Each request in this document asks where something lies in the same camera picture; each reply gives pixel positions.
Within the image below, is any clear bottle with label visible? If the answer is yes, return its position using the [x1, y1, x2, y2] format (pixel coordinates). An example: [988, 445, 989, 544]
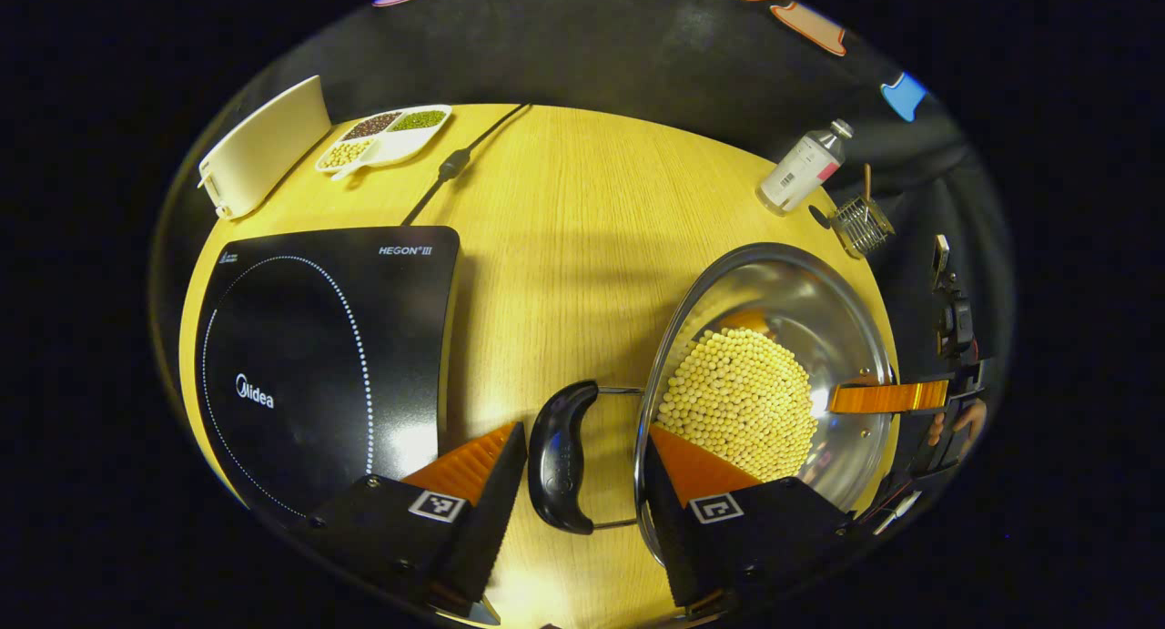
[757, 119, 855, 217]

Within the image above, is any heap of yellow soybeans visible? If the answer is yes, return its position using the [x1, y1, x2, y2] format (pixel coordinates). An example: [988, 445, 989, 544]
[655, 327, 818, 482]

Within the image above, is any black power cable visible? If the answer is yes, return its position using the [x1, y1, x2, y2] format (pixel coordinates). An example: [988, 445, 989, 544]
[400, 104, 531, 227]

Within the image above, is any black induction cooktop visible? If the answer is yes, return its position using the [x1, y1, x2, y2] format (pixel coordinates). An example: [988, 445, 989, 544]
[193, 226, 461, 525]

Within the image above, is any white divided bean dish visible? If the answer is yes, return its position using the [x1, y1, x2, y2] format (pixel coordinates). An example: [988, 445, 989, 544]
[315, 105, 453, 182]

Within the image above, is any white toaster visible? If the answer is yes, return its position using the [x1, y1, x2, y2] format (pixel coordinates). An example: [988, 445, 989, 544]
[198, 75, 332, 221]

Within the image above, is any small clear holder cup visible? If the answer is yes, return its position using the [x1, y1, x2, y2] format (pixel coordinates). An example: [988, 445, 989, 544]
[830, 197, 896, 259]

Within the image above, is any stainless steel pot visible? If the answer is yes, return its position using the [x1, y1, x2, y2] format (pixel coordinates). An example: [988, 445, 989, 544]
[528, 242, 897, 566]

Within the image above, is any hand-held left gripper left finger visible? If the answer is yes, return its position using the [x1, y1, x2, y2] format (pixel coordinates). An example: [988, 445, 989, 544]
[291, 420, 529, 625]

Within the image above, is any black backdrop cloth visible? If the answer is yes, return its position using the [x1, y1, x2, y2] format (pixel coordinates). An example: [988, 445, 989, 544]
[155, 0, 1016, 384]

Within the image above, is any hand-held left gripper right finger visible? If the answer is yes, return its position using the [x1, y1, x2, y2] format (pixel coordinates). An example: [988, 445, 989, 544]
[642, 424, 856, 612]

